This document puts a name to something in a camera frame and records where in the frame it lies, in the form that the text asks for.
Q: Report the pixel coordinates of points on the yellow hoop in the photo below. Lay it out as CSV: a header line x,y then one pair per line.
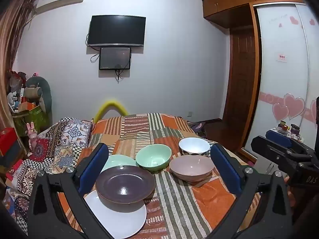
x,y
99,112

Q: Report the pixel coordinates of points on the dark jar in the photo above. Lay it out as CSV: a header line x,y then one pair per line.
x,y
295,129

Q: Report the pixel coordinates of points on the striped patchwork blanket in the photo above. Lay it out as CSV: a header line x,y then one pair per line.
x,y
179,204

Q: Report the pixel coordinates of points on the dark brown plate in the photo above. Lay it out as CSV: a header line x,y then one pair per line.
x,y
124,184

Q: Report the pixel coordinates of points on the white sliding door with hearts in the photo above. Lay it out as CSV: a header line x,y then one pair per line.
x,y
281,54

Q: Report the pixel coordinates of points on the small black wall monitor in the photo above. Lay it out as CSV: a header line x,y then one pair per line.
x,y
114,58

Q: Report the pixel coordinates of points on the cluttered toy pile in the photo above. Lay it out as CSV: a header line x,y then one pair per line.
x,y
16,92

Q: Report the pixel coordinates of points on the brown curtain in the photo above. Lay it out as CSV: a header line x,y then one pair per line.
x,y
10,42

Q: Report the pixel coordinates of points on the pink bowl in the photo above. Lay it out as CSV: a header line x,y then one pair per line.
x,y
192,166

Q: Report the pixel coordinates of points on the white plate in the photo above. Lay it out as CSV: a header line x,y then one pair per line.
x,y
124,219

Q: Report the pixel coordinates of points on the white bowl with dark dots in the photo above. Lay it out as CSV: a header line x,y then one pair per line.
x,y
194,144

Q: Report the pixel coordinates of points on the black wall television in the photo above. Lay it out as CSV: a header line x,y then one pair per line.
x,y
117,29

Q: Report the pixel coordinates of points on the light green bowl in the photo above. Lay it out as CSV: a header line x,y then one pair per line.
x,y
153,158

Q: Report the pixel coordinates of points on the brown wooden door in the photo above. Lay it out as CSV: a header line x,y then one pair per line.
x,y
240,79

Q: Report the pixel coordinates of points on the light green plate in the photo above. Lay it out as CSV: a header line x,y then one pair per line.
x,y
116,160

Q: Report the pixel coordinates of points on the pink rabbit doll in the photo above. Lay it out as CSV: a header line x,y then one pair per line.
x,y
32,135

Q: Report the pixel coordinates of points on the red box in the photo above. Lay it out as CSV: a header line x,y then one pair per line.
x,y
8,139

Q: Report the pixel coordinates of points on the patterned pillow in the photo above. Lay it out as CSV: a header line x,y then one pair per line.
x,y
57,149

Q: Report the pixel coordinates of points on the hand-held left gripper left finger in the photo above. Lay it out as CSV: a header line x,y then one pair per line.
x,y
99,161

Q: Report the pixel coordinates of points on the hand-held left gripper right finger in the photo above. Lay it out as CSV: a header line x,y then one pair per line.
x,y
224,166

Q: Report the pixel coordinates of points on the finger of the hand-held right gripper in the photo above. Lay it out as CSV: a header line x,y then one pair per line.
x,y
264,147
279,137

